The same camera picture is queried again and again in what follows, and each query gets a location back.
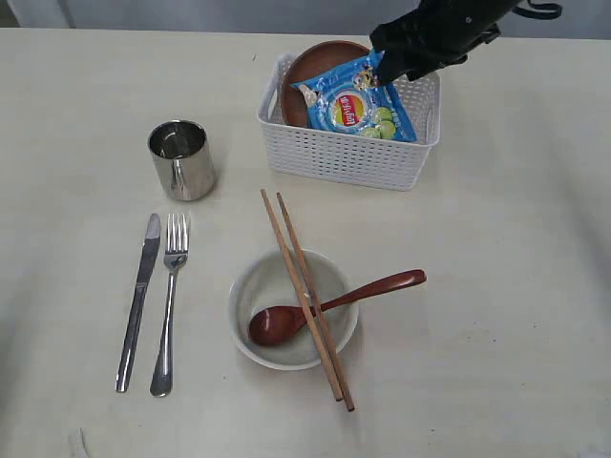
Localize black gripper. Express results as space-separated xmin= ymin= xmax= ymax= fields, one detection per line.
xmin=369 ymin=0 xmax=517 ymax=86

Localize blue potato chips bag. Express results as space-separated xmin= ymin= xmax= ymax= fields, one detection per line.
xmin=292 ymin=51 xmax=417 ymax=142

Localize brown round plate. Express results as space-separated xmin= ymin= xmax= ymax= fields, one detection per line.
xmin=281 ymin=40 xmax=369 ymax=128

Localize wooden chopstick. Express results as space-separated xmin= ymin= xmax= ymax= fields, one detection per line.
xmin=260 ymin=189 xmax=344 ymax=401
xmin=276 ymin=192 xmax=355 ymax=412

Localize silver foil packet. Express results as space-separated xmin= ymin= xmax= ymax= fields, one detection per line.
xmin=147 ymin=120 xmax=216 ymax=201

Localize white speckled ceramic bowl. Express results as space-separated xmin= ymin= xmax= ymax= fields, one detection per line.
xmin=228 ymin=250 xmax=359 ymax=371

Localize silver metal fork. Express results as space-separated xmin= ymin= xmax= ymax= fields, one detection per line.
xmin=150 ymin=214 xmax=190 ymax=397

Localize dark brown wooden spoon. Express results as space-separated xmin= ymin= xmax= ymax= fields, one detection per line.
xmin=248 ymin=269 xmax=427 ymax=346

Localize silver table knife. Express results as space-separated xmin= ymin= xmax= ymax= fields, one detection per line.
xmin=115 ymin=214 xmax=161 ymax=393

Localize white perforated plastic basket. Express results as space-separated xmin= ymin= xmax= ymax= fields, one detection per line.
xmin=258 ymin=53 xmax=441 ymax=191

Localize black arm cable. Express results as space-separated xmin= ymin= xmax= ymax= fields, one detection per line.
xmin=513 ymin=0 xmax=563 ymax=21

